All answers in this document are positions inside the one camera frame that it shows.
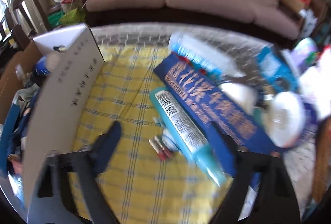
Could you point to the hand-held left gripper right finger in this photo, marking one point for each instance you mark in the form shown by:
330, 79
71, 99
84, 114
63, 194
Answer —
225, 154

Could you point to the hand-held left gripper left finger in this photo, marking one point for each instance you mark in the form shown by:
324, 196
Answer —
110, 141

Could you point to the teal tube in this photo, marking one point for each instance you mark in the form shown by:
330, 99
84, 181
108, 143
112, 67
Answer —
181, 123

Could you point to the white blue paper cup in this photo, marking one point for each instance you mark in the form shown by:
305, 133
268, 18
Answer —
287, 120

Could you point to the white cardboard box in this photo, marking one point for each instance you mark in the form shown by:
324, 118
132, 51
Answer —
67, 79

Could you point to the long dark blue packet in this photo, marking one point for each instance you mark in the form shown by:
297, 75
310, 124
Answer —
196, 84

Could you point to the dark blue paper cup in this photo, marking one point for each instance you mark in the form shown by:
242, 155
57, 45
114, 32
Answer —
41, 68

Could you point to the clear plastic blue-label box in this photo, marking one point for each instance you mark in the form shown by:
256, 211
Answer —
191, 45

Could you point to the yellow plaid cloth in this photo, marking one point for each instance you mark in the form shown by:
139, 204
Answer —
134, 136

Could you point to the small white packet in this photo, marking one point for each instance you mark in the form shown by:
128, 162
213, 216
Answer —
169, 138

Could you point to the pastel printed pack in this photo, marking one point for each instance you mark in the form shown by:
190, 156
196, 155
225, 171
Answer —
305, 53

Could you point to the yellow-green bag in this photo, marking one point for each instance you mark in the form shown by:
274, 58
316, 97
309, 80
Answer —
73, 17

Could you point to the green packet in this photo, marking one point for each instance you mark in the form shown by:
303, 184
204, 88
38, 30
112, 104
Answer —
55, 18

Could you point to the dark wooden chair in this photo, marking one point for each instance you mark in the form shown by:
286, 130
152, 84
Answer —
38, 9

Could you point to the brown cardboard box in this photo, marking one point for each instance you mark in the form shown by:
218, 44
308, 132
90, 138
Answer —
292, 3

